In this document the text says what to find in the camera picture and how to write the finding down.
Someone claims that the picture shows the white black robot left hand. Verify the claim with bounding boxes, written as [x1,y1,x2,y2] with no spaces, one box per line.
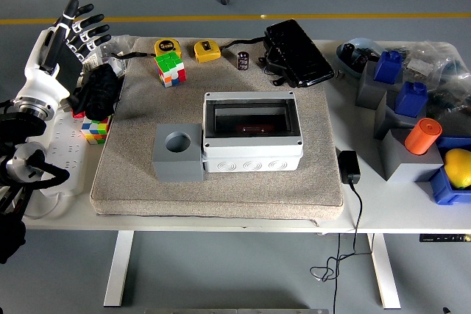
[16,0,113,107]

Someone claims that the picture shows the orange cylinder battery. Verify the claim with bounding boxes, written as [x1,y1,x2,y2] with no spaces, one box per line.
[403,118,442,156]
[237,125,280,134]

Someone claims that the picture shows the black cloth bundle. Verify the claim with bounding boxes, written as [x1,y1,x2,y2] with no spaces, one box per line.
[69,63,121,122]

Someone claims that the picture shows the white power strip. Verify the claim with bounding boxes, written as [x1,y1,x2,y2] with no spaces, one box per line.
[36,111,93,197]

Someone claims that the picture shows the colourful puzzle cube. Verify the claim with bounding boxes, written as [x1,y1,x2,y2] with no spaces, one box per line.
[153,51,188,89]
[80,115,113,146]

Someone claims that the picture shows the clear plastic parts bags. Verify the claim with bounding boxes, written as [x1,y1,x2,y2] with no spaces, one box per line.
[82,34,132,76]

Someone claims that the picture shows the round yellow tape measure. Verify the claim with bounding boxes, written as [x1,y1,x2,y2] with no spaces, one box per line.
[153,38,182,58]

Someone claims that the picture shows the grey block with round hole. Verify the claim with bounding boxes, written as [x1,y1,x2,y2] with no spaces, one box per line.
[152,122,205,184]

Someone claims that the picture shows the square yellow tape measure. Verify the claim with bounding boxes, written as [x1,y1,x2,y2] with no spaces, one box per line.
[194,40,222,64]

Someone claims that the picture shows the white table leg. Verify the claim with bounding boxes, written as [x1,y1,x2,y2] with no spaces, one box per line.
[366,232,402,310]
[102,231,135,307]

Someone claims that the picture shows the grey-brown mat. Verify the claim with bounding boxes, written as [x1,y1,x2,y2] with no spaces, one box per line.
[90,36,346,220]

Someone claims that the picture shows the glossy black case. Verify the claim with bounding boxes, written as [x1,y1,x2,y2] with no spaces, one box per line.
[263,18,335,89]

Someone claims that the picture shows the grey-blue bowl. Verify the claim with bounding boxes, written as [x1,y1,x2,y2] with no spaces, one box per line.
[336,37,386,79]

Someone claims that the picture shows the black power adapter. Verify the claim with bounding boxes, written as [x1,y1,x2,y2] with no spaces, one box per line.
[337,149,361,185]

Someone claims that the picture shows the grey holder block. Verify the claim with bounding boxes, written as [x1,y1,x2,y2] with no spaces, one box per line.
[374,91,428,141]
[378,130,445,183]
[355,60,402,111]

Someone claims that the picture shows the blue plastic block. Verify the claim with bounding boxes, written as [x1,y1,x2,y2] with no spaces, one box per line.
[373,50,405,85]
[394,81,429,118]

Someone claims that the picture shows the clear bags of electronic parts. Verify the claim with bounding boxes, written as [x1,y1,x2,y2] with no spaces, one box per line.
[389,40,471,116]

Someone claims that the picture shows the blue plastic bin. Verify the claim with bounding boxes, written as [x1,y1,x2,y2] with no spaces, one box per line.
[428,135,471,205]

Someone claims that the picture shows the yellow lemon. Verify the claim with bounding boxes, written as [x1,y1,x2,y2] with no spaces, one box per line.
[443,147,471,190]

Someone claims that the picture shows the black table control panel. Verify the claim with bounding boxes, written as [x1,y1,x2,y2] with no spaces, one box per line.
[419,233,471,243]

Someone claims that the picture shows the black tape measure strap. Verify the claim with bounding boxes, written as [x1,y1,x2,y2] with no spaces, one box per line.
[109,51,157,60]

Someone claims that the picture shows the white power cable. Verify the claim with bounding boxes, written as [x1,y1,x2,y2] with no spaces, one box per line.
[21,190,74,219]

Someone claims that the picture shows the black case strap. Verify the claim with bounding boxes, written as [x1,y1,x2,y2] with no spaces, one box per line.
[220,36,266,50]

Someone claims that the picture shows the black adapter cord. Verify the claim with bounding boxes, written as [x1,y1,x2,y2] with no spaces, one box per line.
[310,181,375,314]

